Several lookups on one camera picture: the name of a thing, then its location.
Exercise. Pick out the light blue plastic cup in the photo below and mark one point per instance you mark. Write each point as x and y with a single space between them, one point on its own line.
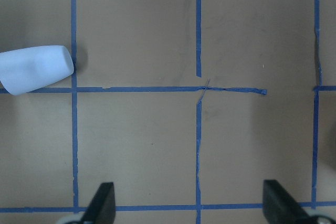
29 69

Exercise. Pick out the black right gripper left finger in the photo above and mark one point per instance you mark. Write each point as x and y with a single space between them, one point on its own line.
102 208

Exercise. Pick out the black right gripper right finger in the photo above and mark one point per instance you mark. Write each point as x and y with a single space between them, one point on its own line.
280 207

